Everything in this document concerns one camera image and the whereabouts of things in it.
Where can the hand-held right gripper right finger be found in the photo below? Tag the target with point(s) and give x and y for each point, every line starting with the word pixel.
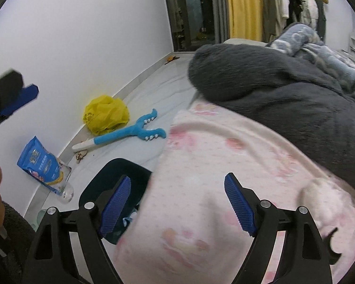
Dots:
pixel 239 207

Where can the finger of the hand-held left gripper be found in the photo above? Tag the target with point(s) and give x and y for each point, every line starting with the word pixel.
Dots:
pixel 20 99

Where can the grey hanging trousers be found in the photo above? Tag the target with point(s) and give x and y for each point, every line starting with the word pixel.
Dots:
pixel 321 17

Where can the yellow plastic bag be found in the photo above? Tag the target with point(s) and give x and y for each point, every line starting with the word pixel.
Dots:
pixel 106 115

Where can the white hanging jacket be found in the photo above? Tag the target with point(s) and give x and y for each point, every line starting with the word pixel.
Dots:
pixel 309 9

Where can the grey curtain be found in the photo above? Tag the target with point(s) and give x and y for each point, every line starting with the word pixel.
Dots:
pixel 220 6

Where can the black hair claw clip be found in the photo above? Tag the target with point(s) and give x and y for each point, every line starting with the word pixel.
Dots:
pixel 331 242

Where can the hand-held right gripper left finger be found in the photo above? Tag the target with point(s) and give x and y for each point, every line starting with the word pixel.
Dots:
pixel 115 210

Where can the glass balcony door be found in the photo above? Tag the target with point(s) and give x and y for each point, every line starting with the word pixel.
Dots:
pixel 192 11

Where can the blue forked plush toy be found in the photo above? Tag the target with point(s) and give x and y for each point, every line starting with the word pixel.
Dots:
pixel 127 131

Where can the white hanging garment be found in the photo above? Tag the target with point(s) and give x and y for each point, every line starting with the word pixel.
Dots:
pixel 281 6

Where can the pink printed bedsheet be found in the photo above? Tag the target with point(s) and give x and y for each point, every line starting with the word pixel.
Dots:
pixel 201 159

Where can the blue snack bag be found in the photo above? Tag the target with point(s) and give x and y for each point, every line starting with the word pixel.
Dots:
pixel 41 165

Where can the yellow curtain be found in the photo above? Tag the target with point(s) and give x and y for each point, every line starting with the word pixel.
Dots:
pixel 244 6

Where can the dark teal trash bin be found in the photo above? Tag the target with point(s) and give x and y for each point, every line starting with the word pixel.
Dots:
pixel 118 168

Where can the blue patterned duvet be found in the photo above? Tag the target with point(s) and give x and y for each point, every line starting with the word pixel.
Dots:
pixel 328 53

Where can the grey fluffy blanket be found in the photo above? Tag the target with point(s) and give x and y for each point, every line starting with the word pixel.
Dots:
pixel 269 94

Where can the small orange floor item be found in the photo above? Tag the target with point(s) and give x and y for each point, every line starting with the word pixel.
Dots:
pixel 170 59

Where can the person's left forearm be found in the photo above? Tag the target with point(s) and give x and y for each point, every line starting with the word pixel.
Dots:
pixel 14 242

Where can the clothes on hanging rack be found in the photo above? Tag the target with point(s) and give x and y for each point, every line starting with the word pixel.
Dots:
pixel 267 6

